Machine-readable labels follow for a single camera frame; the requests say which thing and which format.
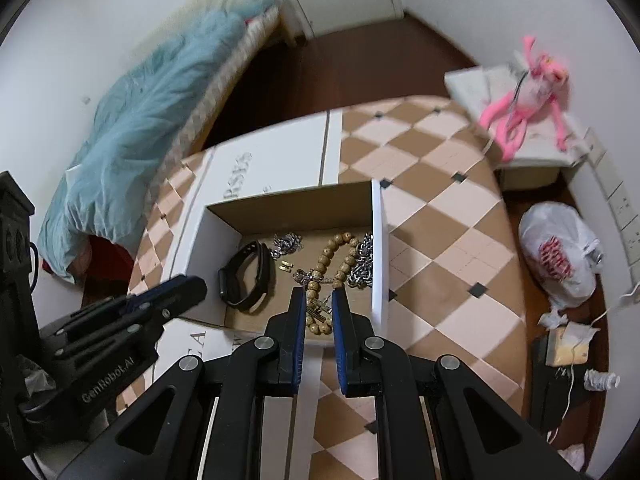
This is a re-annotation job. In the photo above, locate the thick silver chain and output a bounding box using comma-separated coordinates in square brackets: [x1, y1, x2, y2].
[346, 231, 376, 291]

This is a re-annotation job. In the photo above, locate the white plastic bag red print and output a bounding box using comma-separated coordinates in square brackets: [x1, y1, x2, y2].
[518, 202, 604, 310]

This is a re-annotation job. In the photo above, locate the white charger with cable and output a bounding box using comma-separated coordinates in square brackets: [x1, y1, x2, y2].
[547, 282, 639, 443]

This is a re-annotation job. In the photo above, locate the checkered tablecloth with text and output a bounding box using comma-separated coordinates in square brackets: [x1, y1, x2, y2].
[114, 94, 531, 480]

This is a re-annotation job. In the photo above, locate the cardboard box under bag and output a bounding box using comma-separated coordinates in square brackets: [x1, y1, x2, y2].
[498, 167, 561, 192]

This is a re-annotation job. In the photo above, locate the white cloth bag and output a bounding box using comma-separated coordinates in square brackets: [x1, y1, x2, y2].
[444, 58, 589, 167]

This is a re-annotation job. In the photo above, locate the teal duvet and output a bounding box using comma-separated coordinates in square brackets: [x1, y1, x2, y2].
[37, 0, 279, 283]

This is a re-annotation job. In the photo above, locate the white cardboard box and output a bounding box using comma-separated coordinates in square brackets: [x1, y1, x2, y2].
[162, 178, 391, 346]

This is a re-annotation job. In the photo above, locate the wooden bead bracelet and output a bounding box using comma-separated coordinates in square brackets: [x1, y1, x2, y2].
[292, 230, 362, 337]

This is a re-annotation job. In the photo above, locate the bed with patterned mattress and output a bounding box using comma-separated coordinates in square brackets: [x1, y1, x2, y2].
[41, 0, 312, 281]

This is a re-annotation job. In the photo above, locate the pink panther plush toy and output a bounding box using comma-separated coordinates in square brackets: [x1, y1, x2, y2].
[478, 36, 568, 162]

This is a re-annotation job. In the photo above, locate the black smart band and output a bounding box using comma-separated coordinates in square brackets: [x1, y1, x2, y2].
[218, 240, 271, 312]

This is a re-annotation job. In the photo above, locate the crumpled white tissue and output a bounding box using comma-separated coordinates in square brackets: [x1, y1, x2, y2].
[537, 309, 570, 330]

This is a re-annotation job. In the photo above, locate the small white bottle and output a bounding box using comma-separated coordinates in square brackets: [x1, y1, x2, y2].
[584, 370, 620, 392]

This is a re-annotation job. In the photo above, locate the white wall power strip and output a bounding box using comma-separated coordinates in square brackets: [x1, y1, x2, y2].
[584, 128, 640, 285]

